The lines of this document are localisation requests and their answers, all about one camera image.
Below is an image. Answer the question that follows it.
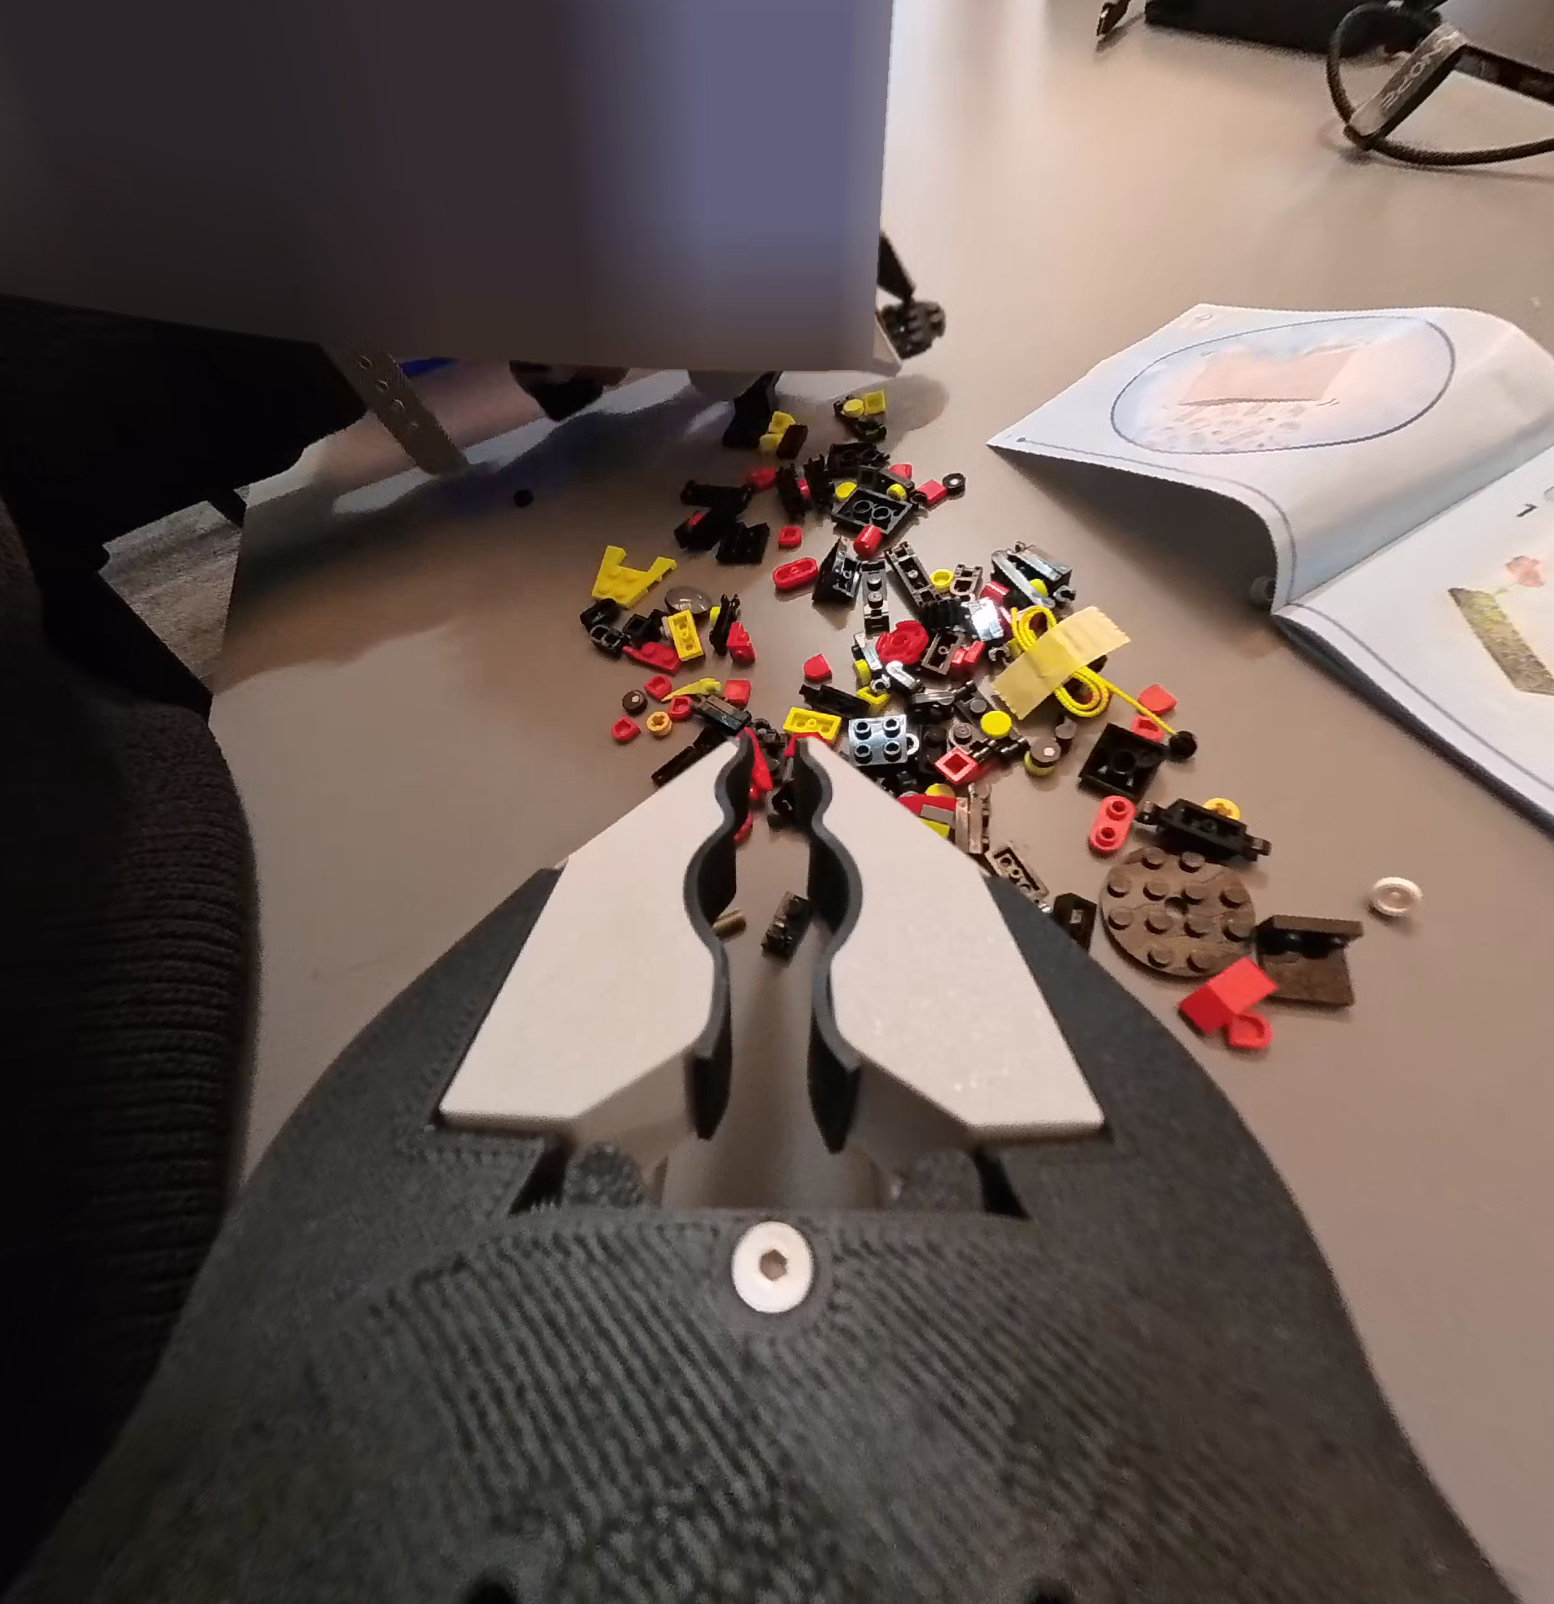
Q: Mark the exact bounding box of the pile of small lego pieces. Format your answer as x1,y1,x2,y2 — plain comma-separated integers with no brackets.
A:
579,383,1368,1055

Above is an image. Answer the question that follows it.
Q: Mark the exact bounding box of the yellow string with tape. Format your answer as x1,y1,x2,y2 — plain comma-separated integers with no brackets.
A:
987,605,1198,760

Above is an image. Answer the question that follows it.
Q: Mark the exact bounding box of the black cable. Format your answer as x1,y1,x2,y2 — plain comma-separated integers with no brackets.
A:
1096,0,1554,165

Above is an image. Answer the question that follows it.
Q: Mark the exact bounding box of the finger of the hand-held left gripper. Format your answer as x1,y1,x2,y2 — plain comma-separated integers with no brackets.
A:
869,236,917,372

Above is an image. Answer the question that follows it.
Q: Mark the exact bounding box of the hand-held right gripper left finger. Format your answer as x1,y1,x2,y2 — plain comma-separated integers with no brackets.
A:
438,737,757,1155

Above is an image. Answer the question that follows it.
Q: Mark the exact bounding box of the dark brown round lego plate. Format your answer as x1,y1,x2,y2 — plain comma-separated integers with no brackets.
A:
1100,846,1257,980

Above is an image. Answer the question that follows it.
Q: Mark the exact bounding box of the light blue instruction booklet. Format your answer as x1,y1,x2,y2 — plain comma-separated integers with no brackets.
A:
987,301,1554,853

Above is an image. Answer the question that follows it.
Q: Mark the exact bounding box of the silver wristwatch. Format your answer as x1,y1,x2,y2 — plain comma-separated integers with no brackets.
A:
329,349,469,478

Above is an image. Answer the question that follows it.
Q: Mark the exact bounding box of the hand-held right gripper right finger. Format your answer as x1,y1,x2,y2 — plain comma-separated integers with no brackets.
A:
792,742,1105,1175

